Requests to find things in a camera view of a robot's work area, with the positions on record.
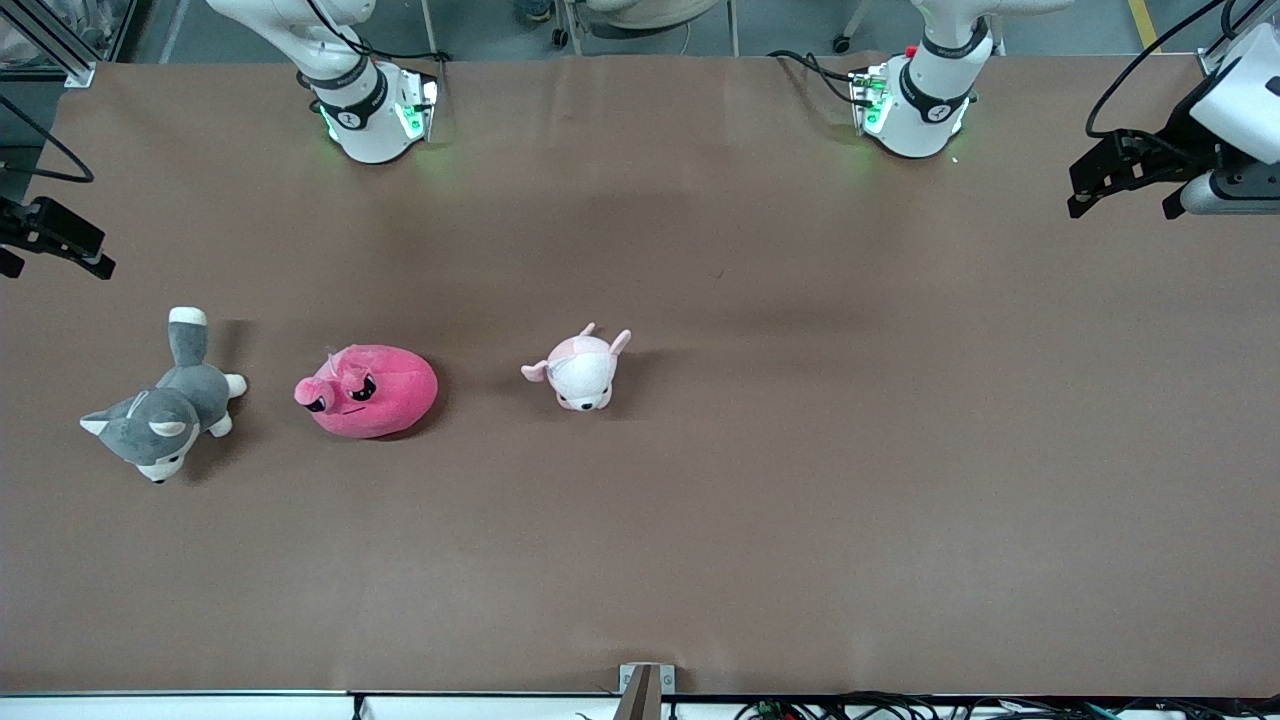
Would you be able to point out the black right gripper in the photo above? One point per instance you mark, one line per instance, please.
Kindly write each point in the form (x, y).
(14, 226)

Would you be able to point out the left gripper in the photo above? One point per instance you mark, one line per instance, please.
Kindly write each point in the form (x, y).
(1178, 143)

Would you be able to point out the hot pink round plush toy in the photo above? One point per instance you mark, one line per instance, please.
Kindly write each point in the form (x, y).
(390, 400)

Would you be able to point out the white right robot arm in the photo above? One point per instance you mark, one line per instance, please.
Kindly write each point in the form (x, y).
(365, 130)

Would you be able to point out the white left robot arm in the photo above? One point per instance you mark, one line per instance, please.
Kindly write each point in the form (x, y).
(920, 100)

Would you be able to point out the grey husky plush toy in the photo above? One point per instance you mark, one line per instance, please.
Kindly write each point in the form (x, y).
(165, 420)

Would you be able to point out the pale pink puppy plush toy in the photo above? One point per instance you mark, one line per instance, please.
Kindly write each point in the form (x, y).
(585, 375)

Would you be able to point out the black chair castor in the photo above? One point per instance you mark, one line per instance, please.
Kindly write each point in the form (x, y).
(841, 44)

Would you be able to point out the grey metal pole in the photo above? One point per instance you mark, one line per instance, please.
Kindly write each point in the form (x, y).
(432, 30)
(731, 25)

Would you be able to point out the beige chair base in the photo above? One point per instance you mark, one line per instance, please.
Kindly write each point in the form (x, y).
(650, 10)

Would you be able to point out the blue-grey shoe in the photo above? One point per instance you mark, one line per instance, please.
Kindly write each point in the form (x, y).
(537, 8)

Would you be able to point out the aluminium frame profile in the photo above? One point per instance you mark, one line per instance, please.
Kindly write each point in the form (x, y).
(78, 74)
(1214, 62)

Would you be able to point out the white table edge rail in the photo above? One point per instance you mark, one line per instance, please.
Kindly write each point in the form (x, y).
(150, 708)

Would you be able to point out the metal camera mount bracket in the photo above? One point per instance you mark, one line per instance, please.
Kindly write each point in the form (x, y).
(645, 700)

